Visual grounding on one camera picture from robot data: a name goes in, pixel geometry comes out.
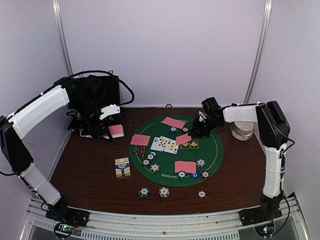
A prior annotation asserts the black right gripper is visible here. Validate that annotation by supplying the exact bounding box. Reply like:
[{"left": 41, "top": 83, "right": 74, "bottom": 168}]
[{"left": 189, "top": 116, "right": 221, "bottom": 138}]

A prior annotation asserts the pink playing card deck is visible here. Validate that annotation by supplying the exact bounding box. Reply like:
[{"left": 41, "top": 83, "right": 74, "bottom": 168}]
[{"left": 108, "top": 124, "right": 125, "bottom": 139}]

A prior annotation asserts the face-down card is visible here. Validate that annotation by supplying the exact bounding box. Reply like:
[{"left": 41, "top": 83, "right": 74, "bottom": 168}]
[{"left": 175, "top": 133, "right": 192, "bottom": 145}]

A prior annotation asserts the dealt card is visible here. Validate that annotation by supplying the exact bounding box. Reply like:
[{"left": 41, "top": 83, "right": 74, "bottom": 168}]
[
  {"left": 161, "top": 116, "right": 186, "bottom": 129},
  {"left": 130, "top": 134, "right": 151, "bottom": 146}
]

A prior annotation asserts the face-up spades card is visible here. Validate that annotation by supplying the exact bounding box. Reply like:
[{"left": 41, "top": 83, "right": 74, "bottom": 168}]
[
  {"left": 155, "top": 136, "right": 171, "bottom": 152},
  {"left": 150, "top": 137, "right": 160, "bottom": 151}
]

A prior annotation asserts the red triangular dealer marker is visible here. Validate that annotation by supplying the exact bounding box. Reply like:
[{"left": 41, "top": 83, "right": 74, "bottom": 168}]
[{"left": 133, "top": 146, "right": 146, "bottom": 158}]

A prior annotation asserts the blue round button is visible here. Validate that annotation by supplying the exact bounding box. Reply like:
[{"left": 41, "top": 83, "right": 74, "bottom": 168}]
[{"left": 189, "top": 172, "right": 201, "bottom": 179}]

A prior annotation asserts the brown chip stack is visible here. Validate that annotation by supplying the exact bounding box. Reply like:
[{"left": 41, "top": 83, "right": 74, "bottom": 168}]
[{"left": 197, "top": 190, "right": 207, "bottom": 199}]

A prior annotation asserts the dark blue chip stack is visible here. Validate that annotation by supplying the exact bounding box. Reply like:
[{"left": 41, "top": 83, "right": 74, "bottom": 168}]
[{"left": 138, "top": 187, "right": 150, "bottom": 198}]

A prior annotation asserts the blue white chip stack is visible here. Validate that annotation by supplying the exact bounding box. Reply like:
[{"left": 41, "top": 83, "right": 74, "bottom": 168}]
[{"left": 158, "top": 187, "right": 170, "bottom": 198}]

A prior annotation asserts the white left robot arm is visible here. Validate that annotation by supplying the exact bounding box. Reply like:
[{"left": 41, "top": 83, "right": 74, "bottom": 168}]
[{"left": 0, "top": 70, "right": 122, "bottom": 222}]

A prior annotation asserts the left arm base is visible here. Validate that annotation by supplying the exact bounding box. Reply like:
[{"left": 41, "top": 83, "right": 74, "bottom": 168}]
[{"left": 45, "top": 208, "right": 90, "bottom": 239}]

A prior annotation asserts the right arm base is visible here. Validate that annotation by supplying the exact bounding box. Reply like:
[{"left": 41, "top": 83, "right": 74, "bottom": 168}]
[{"left": 238, "top": 207, "right": 283, "bottom": 238}]

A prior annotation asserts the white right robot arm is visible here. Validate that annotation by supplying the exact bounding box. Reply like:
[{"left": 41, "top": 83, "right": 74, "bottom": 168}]
[{"left": 188, "top": 97, "right": 290, "bottom": 221}]

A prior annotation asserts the black poker case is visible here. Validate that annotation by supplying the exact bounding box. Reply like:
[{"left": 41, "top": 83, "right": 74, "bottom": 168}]
[{"left": 67, "top": 70, "right": 121, "bottom": 133}]

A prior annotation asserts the upper white bowl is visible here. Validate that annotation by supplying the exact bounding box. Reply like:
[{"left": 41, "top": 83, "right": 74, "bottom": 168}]
[{"left": 233, "top": 122, "right": 254, "bottom": 135}]

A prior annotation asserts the round green poker mat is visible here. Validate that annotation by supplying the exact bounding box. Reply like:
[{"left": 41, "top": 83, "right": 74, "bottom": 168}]
[{"left": 129, "top": 116, "right": 224, "bottom": 188}]

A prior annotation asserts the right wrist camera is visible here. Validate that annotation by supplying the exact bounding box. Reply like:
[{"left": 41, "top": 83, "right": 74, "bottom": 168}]
[{"left": 201, "top": 97, "right": 221, "bottom": 117}]

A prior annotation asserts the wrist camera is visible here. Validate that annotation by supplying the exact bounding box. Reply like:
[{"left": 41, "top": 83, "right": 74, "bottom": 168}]
[
  {"left": 99, "top": 104, "right": 120, "bottom": 120},
  {"left": 201, "top": 97, "right": 221, "bottom": 117}
]

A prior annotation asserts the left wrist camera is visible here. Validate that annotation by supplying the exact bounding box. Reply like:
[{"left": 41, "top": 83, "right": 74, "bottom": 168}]
[{"left": 99, "top": 104, "right": 120, "bottom": 120}]

